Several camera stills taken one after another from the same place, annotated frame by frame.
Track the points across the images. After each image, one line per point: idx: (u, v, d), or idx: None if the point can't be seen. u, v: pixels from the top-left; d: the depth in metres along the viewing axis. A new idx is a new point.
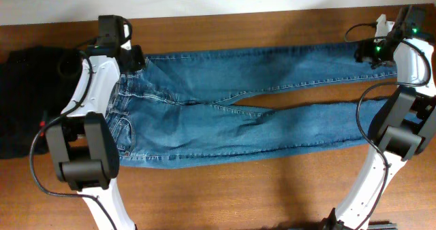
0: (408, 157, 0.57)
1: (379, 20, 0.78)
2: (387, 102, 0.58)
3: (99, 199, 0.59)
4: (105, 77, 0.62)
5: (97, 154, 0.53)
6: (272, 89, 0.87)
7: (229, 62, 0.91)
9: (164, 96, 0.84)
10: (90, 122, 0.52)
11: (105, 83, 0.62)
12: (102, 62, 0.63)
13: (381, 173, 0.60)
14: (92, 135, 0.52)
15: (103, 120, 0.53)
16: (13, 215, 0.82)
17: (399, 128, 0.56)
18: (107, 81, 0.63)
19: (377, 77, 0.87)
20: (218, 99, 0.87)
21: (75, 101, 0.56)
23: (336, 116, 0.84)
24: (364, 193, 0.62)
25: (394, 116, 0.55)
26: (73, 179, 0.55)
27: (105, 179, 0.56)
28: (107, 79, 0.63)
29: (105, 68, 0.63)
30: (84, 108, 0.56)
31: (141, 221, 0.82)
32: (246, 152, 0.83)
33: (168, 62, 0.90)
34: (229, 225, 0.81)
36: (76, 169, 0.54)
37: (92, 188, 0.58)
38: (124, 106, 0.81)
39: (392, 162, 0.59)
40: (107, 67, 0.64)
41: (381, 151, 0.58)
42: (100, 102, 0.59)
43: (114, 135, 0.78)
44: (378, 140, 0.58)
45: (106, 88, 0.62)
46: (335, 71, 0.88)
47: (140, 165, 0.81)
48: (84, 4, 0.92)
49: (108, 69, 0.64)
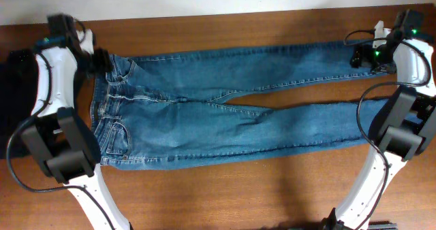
0: (408, 158, 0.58)
1: (377, 26, 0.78)
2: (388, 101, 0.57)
3: (86, 189, 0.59)
4: (66, 69, 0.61)
5: (79, 145, 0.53)
6: (263, 89, 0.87)
7: (219, 62, 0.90)
9: (154, 96, 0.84)
10: (63, 117, 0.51)
11: (66, 73, 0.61)
12: (56, 54, 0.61)
13: (381, 173, 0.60)
14: (67, 129, 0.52)
15: (74, 112, 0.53)
16: (12, 216, 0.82)
17: (400, 128, 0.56)
18: (67, 71, 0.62)
19: (366, 76, 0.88)
20: (208, 99, 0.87)
21: (43, 99, 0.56)
23: (335, 116, 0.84)
24: (363, 193, 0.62)
25: (394, 117, 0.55)
26: (58, 172, 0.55)
27: (90, 167, 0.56)
28: (67, 69, 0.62)
29: (63, 58, 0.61)
30: (53, 105, 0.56)
31: (140, 221, 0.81)
32: (245, 152, 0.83)
33: (159, 64, 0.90)
34: (229, 225, 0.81)
36: (60, 160, 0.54)
37: (79, 179, 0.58)
38: (115, 110, 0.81)
39: (392, 162, 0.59)
40: (64, 59, 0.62)
41: (380, 152, 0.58)
42: (67, 95, 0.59)
43: (109, 140, 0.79)
44: (379, 140, 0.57)
45: (68, 79, 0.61)
46: (325, 69, 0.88)
47: (139, 167, 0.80)
48: (83, 3, 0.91)
49: (66, 59, 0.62)
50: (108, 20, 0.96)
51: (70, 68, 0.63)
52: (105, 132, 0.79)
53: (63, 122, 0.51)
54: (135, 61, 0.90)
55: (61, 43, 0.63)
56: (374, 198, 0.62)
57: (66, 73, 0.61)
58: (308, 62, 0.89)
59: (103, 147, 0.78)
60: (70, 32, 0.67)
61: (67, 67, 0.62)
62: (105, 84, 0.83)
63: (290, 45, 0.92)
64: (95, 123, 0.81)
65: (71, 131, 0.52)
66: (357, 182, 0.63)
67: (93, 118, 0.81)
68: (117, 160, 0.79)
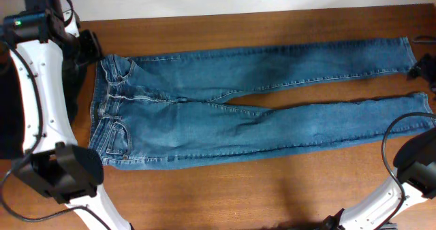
0: (430, 196, 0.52)
1: None
2: (428, 134, 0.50)
3: (88, 207, 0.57)
4: (52, 70, 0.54)
5: (82, 179, 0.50)
6: (262, 89, 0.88)
7: (219, 62, 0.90)
9: (154, 96, 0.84)
10: (65, 159, 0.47)
11: (52, 75, 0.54)
12: (37, 53, 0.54)
13: (394, 201, 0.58)
14: (70, 169, 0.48)
15: (76, 151, 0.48)
16: (13, 216, 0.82)
17: (431, 167, 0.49)
18: (54, 72, 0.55)
19: (366, 76, 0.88)
20: (208, 99, 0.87)
21: (36, 133, 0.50)
23: (335, 116, 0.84)
24: (370, 214, 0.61)
25: (428, 154, 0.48)
26: (60, 196, 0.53)
27: (93, 190, 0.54)
28: (54, 71, 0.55)
29: (45, 57, 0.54)
30: (48, 137, 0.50)
31: (141, 221, 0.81)
32: (244, 152, 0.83)
33: (159, 64, 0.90)
34: (229, 225, 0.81)
36: (62, 189, 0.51)
37: (81, 200, 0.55)
38: (115, 110, 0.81)
39: (411, 196, 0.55)
40: (48, 60, 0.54)
41: (398, 181, 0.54)
42: (58, 111, 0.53)
43: (109, 140, 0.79)
44: (402, 170, 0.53)
45: (56, 85, 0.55)
46: (325, 69, 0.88)
47: (139, 167, 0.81)
48: (82, 3, 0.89)
49: (50, 57, 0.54)
50: (108, 21, 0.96)
51: (56, 62, 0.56)
52: (105, 131, 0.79)
53: (61, 157, 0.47)
54: (135, 61, 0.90)
55: (41, 22, 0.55)
56: (381, 218, 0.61)
57: (53, 77, 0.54)
58: (308, 62, 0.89)
59: (103, 148, 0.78)
60: (52, 8, 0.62)
61: (53, 65, 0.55)
62: (105, 84, 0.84)
63: (290, 45, 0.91)
64: (95, 123, 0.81)
65: (71, 167, 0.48)
66: (368, 200, 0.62)
67: (93, 118, 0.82)
68: (117, 160, 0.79)
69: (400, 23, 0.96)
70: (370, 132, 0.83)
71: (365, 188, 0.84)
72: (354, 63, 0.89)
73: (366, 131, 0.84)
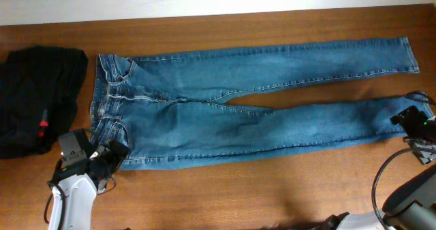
0: None
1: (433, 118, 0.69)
2: (410, 183, 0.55)
3: None
4: (81, 194, 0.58)
5: None
6: (262, 89, 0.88)
7: (219, 62, 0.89)
9: (154, 96, 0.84)
10: None
11: (80, 211, 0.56)
12: (75, 181, 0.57)
13: None
14: None
15: None
16: (11, 215, 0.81)
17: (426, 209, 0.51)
18: (82, 201, 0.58)
19: (367, 76, 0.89)
20: (208, 99, 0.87)
21: None
23: (335, 116, 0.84)
24: None
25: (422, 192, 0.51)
26: None
27: None
28: (84, 199, 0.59)
29: (80, 183, 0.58)
30: None
31: (141, 221, 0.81)
32: (245, 152, 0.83)
33: (159, 64, 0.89)
34: (229, 226, 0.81)
36: None
37: None
38: (115, 110, 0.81)
39: None
40: (80, 186, 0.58)
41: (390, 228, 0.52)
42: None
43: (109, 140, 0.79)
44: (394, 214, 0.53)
45: (85, 210, 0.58)
46: (325, 69, 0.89)
47: (139, 168, 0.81)
48: (82, 3, 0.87)
49: (82, 189, 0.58)
50: (108, 20, 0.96)
51: (86, 189, 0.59)
52: (105, 131, 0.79)
53: None
54: (135, 61, 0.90)
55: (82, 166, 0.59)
56: None
57: (82, 200, 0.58)
58: (308, 63, 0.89)
59: None
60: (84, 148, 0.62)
61: (80, 198, 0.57)
62: (105, 84, 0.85)
63: (290, 45, 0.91)
64: (95, 122, 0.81)
65: None
66: None
67: (93, 118, 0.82)
68: None
69: (400, 23, 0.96)
70: (370, 132, 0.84)
71: (365, 188, 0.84)
72: (353, 63, 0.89)
73: (366, 131, 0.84)
